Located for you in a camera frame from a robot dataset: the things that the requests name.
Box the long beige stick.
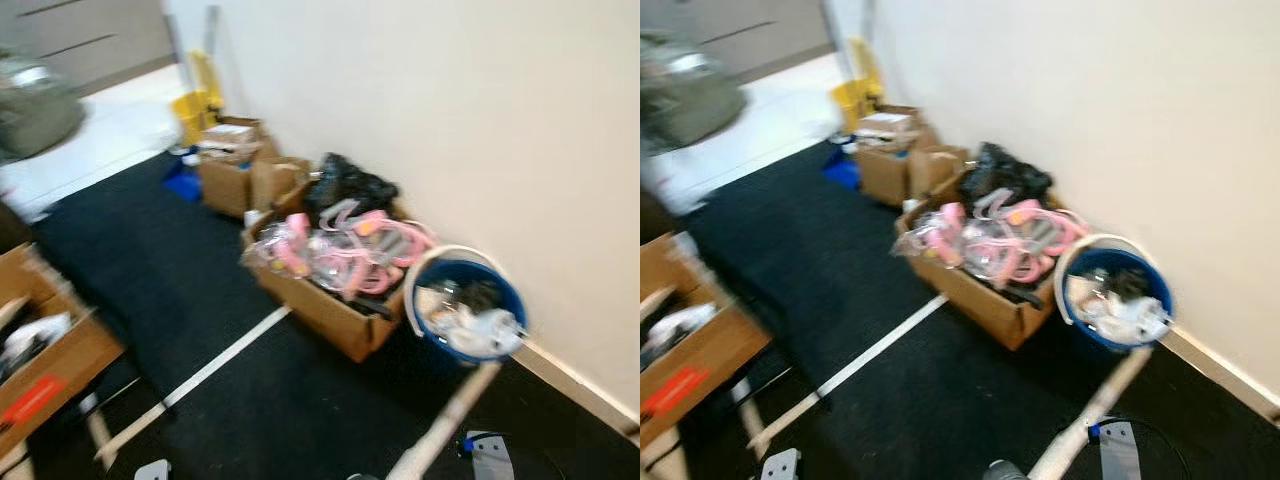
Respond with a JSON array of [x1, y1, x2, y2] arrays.
[[1028, 348, 1153, 480], [388, 363, 503, 480]]

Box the blue rubbish bucket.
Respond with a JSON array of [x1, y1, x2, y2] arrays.
[[1054, 235, 1177, 354], [404, 245, 530, 364]]

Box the white crumpled trash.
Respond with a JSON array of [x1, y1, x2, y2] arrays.
[[1064, 272, 1173, 348], [414, 282, 527, 360]]

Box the cardboard box with red label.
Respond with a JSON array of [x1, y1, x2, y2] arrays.
[[0, 243, 127, 457], [640, 231, 774, 447]]

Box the grey green bag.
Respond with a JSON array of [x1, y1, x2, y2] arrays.
[[640, 30, 747, 157], [0, 45, 87, 167]]

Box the blue dustpan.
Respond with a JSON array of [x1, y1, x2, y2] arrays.
[[161, 165, 202, 202], [821, 154, 862, 192]]

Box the small cardboard box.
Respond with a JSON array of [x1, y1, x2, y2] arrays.
[[196, 117, 313, 220], [854, 104, 970, 209]]

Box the pink plastic masks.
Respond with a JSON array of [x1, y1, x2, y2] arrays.
[[899, 188, 1092, 290], [248, 198, 440, 300]]

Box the black plastic bag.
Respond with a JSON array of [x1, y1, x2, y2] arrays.
[[962, 141, 1054, 213], [302, 152, 400, 227]]

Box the large cardboard box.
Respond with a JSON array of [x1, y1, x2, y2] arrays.
[[239, 205, 433, 364], [892, 194, 1083, 352]]

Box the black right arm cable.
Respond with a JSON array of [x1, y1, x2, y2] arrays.
[[1138, 418, 1193, 480]]

